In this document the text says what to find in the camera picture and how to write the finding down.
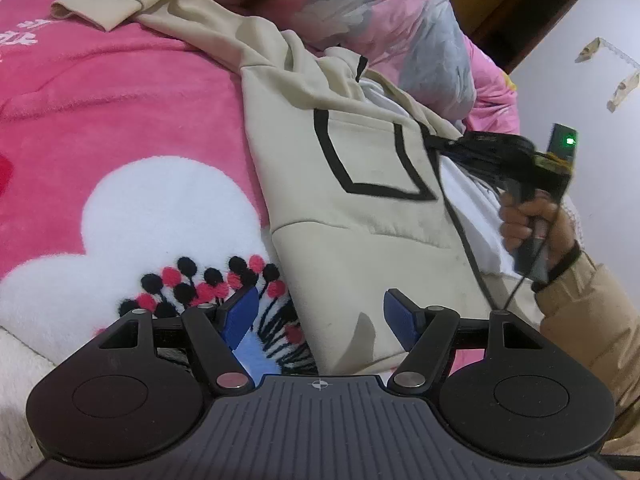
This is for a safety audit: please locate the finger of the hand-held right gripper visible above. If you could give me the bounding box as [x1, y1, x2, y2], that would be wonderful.
[425, 134, 471, 163]

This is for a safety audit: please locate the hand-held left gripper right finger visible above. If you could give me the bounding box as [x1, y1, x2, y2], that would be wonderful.
[382, 288, 545, 395]

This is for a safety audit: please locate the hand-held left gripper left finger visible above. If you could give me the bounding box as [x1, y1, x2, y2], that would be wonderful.
[97, 284, 261, 395]

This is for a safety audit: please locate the beige jacket with black trim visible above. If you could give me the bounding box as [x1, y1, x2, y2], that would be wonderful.
[50, 0, 543, 375]

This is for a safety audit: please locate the person's right forearm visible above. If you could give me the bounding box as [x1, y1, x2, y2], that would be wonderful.
[532, 247, 640, 441]

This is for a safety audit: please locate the person's right hand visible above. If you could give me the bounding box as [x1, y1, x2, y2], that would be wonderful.
[500, 190, 583, 276]

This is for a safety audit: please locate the brown wooden door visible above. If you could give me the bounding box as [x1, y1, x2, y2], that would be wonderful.
[452, 0, 581, 75]

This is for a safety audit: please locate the pink grey floral quilt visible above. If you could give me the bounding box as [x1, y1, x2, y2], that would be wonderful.
[42, 0, 521, 136]

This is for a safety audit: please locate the pink floral fleece blanket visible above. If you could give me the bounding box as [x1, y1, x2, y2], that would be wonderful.
[0, 0, 321, 461]

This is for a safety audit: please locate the black cable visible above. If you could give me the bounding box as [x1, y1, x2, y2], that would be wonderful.
[497, 272, 528, 313]

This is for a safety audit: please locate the beige wall ornament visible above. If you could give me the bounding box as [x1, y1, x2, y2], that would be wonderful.
[607, 71, 640, 112]
[575, 37, 601, 64]

